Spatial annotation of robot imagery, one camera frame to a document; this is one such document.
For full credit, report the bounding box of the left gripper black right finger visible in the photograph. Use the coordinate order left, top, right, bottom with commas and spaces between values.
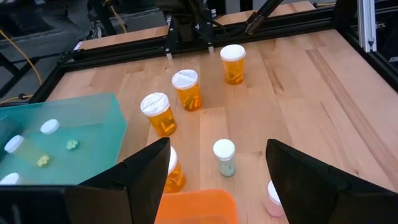
266, 138, 398, 224

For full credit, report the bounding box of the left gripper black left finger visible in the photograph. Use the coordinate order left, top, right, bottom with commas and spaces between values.
63, 137, 172, 224

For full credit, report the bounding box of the pink pill bottle white cap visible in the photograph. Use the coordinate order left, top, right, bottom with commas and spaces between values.
264, 180, 285, 218

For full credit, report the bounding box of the orange pill bottle white cap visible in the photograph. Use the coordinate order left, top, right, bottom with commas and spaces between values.
170, 68, 203, 113
220, 44, 247, 86
164, 146, 188, 194
140, 91, 178, 138

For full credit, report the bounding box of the small teal pill bottle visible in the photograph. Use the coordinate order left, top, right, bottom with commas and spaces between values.
212, 138, 237, 179

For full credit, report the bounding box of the yellow pill bottle white cap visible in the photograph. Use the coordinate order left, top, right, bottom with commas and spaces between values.
39, 118, 80, 152
3, 134, 51, 168

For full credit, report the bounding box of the pale pill bottle white cap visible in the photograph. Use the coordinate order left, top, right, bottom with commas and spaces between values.
0, 172, 22, 187

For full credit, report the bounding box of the translucent orange plastic bin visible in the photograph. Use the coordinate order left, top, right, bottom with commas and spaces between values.
154, 189, 239, 224

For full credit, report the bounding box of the translucent teal plastic bin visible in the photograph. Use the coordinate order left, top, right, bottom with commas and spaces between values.
0, 92, 128, 187

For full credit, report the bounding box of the yellow floor cable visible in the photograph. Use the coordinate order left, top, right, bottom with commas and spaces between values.
0, 29, 43, 105

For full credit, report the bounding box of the black aluminium table frame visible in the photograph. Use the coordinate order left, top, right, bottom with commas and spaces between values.
29, 0, 398, 105

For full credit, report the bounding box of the silver aluminium post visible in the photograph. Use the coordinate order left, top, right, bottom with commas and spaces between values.
356, 0, 378, 54

